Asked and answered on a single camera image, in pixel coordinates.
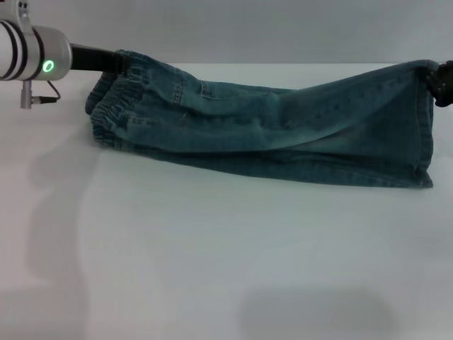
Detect blue denim shorts with embroidery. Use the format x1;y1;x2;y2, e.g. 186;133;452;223
84;49;442;191

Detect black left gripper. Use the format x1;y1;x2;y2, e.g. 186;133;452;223
69;42;132;76

